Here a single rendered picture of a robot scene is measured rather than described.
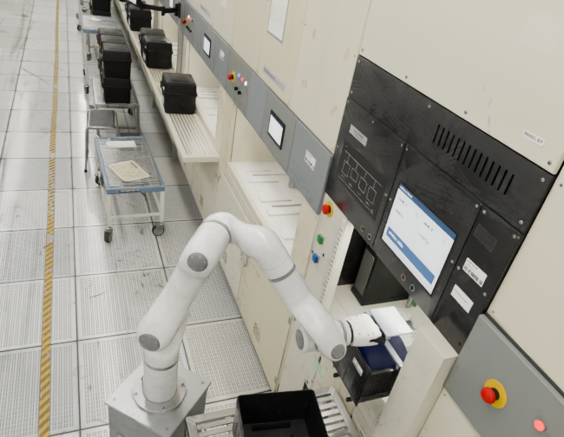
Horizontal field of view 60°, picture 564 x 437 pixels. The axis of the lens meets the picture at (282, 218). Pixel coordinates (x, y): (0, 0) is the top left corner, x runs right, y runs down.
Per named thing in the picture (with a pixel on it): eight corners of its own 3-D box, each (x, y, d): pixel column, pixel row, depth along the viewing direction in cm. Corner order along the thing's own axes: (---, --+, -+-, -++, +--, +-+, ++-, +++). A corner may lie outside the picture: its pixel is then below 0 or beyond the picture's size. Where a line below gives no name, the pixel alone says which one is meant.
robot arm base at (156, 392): (121, 398, 175) (121, 363, 165) (154, 362, 190) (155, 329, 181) (166, 422, 170) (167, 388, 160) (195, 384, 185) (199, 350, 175)
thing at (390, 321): (324, 361, 180) (345, 298, 163) (371, 353, 187) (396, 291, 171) (355, 419, 161) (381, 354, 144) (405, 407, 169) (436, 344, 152)
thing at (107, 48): (100, 68, 486) (99, 41, 472) (129, 69, 496) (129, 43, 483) (101, 77, 463) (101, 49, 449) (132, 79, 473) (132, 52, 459)
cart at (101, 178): (92, 182, 439) (89, 133, 413) (150, 179, 460) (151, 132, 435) (104, 244, 366) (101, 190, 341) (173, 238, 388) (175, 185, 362)
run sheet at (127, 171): (104, 165, 376) (104, 163, 375) (133, 159, 391) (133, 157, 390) (123, 183, 358) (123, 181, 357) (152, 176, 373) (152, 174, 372)
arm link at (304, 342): (346, 327, 146) (331, 316, 155) (306, 333, 141) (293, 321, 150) (344, 353, 148) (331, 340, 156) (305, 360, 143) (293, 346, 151)
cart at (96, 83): (88, 111, 568) (86, 70, 543) (135, 113, 588) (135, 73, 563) (91, 146, 496) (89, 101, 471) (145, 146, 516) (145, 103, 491)
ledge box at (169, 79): (158, 100, 415) (159, 70, 401) (191, 101, 424) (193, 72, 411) (161, 114, 391) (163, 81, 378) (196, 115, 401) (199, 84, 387)
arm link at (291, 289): (309, 271, 131) (356, 352, 141) (286, 257, 145) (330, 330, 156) (283, 291, 129) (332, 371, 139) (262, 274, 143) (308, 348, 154)
